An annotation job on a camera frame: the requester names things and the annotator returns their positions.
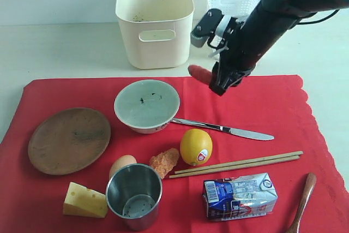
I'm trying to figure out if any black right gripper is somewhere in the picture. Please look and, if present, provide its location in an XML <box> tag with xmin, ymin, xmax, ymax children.
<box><xmin>209</xmin><ymin>22</ymin><xmax>255</xmax><ymax>95</ymax></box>

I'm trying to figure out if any red toy sausage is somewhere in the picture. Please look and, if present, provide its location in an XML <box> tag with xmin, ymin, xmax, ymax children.
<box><xmin>188</xmin><ymin>65</ymin><xmax>212</xmax><ymax>85</ymax></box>

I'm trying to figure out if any yellow lemon with sticker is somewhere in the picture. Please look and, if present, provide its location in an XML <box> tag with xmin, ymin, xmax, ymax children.
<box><xmin>180</xmin><ymin>128</ymin><xmax>213</xmax><ymax>166</ymax></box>

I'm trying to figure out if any orange fried chicken piece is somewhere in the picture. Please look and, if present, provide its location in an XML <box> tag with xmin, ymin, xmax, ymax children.
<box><xmin>149</xmin><ymin>148</ymin><xmax>179</xmax><ymax>179</ymax></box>

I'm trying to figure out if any blue white milk carton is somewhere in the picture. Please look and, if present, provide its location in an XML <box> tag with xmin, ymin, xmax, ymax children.
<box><xmin>202</xmin><ymin>173</ymin><xmax>278</xmax><ymax>221</ymax></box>

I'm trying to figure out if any yellow toy cheese wedge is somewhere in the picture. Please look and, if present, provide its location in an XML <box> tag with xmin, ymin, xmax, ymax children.
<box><xmin>63</xmin><ymin>182</ymin><xmax>108</xmax><ymax>218</ymax></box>

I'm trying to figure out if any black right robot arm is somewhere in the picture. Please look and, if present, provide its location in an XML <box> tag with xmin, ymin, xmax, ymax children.
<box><xmin>209</xmin><ymin>0</ymin><xmax>348</xmax><ymax>95</ymax></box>

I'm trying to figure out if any silver table knife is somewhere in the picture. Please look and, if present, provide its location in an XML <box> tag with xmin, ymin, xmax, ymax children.
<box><xmin>171</xmin><ymin>118</ymin><xmax>274</xmax><ymax>141</ymax></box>

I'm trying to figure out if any white perforated plastic basket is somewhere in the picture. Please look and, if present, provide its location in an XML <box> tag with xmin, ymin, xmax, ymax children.
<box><xmin>206</xmin><ymin>0</ymin><xmax>260</xmax><ymax>24</ymax></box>

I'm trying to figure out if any white ceramic bowl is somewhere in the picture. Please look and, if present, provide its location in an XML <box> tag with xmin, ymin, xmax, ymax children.
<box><xmin>114</xmin><ymin>79</ymin><xmax>180</xmax><ymax>134</ymax></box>

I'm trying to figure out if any red tablecloth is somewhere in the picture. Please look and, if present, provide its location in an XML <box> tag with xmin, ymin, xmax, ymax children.
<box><xmin>1</xmin><ymin>75</ymin><xmax>348</xmax><ymax>232</ymax></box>

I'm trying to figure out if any upper wooden chopstick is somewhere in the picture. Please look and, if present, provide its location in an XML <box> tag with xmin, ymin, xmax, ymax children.
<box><xmin>174</xmin><ymin>151</ymin><xmax>303</xmax><ymax>175</ymax></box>

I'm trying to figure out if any wooden chopstick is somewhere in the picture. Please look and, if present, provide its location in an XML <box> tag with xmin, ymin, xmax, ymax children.
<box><xmin>169</xmin><ymin>156</ymin><xmax>300</xmax><ymax>178</ymax></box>
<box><xmin>174</xmin><ymin>151</ymin><xmax>303</xmax><ymax>175</ymax></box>

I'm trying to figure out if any cream plastic bin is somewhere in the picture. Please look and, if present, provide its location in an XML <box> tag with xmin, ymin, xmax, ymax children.
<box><xmin>115</xmin><ymin>0</ymin><xmax>194</xmax><ymax>69</ymax></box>

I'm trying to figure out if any lower wooden chopstick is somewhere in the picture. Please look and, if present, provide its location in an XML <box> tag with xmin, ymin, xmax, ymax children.
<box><xmin>169</xmin><ymin>156</ymin><xmax>300</xmax><ymax>178</ymax></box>

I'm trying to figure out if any brown egg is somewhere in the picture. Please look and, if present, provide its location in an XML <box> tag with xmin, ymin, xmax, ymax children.
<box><xmin>109</xmin><ymin>154</ymin><xmax>137</xmax><ymax>179</ymax></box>

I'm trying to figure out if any brown wooden spoon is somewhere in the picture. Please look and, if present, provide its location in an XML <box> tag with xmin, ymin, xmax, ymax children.
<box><xmin>286</xmin><ymin>172</ymin><xmax>317</xmax><ymax>233</ymax></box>

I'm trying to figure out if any stainless steel cup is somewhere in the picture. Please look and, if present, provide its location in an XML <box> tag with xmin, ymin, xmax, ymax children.
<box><xmin>105</xmin><ymin>163</ymin><xmax>163</xmax><ymax>231</ymax></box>

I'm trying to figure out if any brown wooden plate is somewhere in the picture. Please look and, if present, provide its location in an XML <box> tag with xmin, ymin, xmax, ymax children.
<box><xmin>28</xmin><ymin>107</ymin><xmax>111</xmax><ymax>176</ymax></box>

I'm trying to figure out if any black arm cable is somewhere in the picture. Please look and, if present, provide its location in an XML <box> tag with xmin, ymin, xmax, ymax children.
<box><xmin>297</xmin><ymin>9</ymin><xmax>340</xmax><ymax>25</ymax></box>

